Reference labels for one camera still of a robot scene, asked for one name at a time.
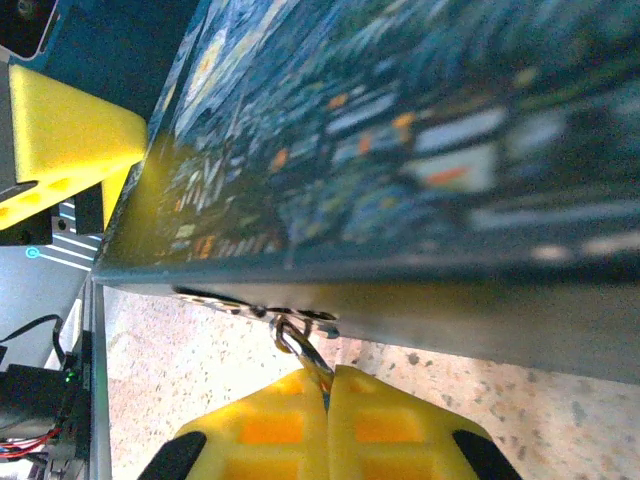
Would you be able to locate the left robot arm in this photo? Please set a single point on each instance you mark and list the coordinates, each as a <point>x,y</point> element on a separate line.
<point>30,395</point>

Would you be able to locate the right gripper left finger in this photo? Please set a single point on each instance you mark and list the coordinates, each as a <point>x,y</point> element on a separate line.
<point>270,440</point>

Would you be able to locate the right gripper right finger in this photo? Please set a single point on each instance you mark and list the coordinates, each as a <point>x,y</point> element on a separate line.
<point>400,440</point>

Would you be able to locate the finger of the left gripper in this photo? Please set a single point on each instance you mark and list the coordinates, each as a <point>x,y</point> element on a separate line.
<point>65,130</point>

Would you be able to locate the long aluminium mounting rail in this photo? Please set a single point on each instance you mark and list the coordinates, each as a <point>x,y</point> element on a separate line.
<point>100,400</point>

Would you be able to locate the starry night print tin box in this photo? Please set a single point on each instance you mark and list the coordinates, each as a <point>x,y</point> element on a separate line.
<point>350,150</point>

